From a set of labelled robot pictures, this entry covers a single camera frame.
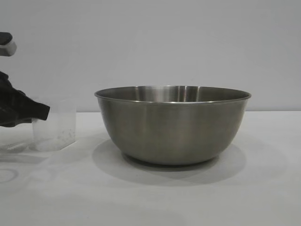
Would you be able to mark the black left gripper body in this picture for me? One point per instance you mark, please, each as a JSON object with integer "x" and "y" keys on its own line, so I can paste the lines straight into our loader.
{"x": 4, "y": 96}

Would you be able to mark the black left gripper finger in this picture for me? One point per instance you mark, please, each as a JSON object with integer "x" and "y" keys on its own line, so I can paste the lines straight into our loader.
{"x": 17, "y": 123}
{"x": 35, "y": 109}

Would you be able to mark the clear plastic measuring cup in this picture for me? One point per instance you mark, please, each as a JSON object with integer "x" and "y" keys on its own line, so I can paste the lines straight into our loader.
{"x": 61, "y": 127}

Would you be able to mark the stainless steel mixing bowl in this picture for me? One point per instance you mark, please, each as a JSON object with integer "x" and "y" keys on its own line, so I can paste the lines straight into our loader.
{"x": 174, "y": 129}

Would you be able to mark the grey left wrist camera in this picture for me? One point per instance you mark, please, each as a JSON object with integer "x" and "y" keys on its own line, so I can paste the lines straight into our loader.
{"x": 8, "y": 48}

